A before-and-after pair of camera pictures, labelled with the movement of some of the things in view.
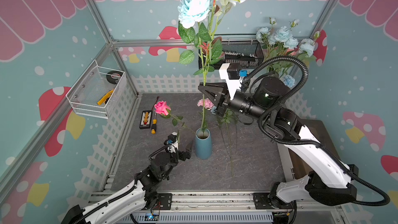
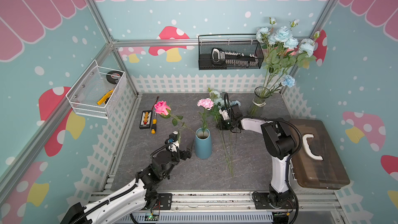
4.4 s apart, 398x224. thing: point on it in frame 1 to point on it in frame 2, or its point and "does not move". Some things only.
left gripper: [183, 155] does not move
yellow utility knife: [105, 98] does not move
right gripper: [219, 97] to [222, 122]
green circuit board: [148, 217] does not move
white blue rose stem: [199, 11] to [215, 96]
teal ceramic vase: [203, 144] does not move
